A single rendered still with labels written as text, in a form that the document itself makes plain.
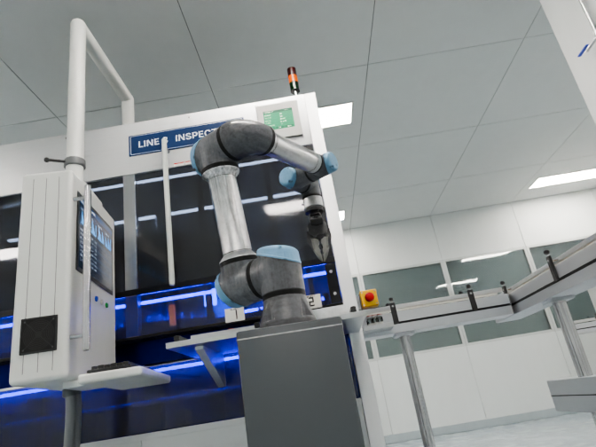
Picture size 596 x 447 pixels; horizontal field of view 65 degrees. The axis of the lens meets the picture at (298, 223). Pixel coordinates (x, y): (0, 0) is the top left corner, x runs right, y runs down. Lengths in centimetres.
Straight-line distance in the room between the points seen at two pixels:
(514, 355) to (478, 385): 65
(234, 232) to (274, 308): 28
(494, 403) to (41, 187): 608
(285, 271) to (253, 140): 41
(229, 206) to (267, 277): 27
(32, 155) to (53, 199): 91
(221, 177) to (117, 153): 123
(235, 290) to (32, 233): 85
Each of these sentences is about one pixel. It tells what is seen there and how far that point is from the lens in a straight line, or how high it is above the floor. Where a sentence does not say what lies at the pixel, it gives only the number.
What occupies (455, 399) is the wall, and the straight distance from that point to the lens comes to 682.
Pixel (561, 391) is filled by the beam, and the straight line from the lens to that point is 221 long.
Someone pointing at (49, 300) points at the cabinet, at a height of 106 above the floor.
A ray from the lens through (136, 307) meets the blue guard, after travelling 224.
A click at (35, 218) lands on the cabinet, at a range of 190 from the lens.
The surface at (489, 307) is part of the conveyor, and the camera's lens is 229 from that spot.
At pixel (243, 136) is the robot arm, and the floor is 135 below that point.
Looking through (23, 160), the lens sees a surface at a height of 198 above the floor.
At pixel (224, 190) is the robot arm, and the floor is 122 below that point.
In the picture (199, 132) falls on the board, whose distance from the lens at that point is 248.
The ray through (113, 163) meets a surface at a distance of 255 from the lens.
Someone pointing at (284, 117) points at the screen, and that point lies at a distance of 243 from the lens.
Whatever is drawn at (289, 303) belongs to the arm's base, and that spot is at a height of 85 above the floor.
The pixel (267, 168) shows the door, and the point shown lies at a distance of 232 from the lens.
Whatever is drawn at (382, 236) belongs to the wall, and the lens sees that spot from 706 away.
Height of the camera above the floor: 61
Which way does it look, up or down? 21 degrees up
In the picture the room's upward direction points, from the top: 9 degrees counter-clockwise
